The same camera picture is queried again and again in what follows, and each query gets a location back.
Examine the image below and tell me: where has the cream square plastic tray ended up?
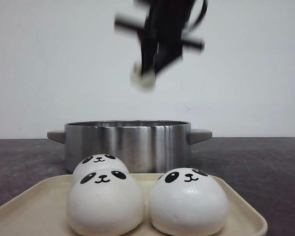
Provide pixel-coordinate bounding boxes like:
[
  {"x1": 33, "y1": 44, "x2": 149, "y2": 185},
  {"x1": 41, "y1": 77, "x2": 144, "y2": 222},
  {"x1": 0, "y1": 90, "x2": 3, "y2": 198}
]
[{"x1": 0, "y1": 175, "x2": 268, "y2": 236}]

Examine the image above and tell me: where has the cream panda bun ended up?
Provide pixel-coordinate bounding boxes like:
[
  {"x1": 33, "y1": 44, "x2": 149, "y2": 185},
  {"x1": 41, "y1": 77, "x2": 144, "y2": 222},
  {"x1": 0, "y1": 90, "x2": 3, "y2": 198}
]
[{"x1": 130, "y1": 62, "x2": 156, "y2": 92}]

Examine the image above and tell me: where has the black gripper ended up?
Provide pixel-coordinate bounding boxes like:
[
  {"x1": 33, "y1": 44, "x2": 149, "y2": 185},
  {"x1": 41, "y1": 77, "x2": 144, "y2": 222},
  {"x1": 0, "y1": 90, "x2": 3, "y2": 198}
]
[{"x1": 114, "y1": 0, "x2": 205, "y2": 75}]

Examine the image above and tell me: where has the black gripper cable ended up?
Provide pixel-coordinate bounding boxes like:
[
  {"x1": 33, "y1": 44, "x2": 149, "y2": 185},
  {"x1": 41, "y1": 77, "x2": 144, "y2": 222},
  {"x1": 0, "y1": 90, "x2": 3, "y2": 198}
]
[{"x1": 184, "y1": 0, "x2": 209, "y2": 34}]

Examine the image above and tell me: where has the white panda bun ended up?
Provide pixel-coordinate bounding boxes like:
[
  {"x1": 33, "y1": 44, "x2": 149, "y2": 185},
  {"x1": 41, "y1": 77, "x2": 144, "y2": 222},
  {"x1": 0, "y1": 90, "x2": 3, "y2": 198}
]
[
  {"x1": 66, "y1": 169, "x2": 145, "y2": 236},
  {"x1": 71, "y1": 154, "x2": 129, "y2": 185},
  {"x1": 148, "y1": 168, "x2": 230, "y2": 236}
]

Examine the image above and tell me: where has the stainless steel steamer pot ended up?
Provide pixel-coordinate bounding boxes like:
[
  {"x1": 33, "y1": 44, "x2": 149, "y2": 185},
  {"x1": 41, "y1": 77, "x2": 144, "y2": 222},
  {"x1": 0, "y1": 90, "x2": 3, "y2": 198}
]
[{"x1": 47, "y1": 120, "x2": 212, "y2": 173}]

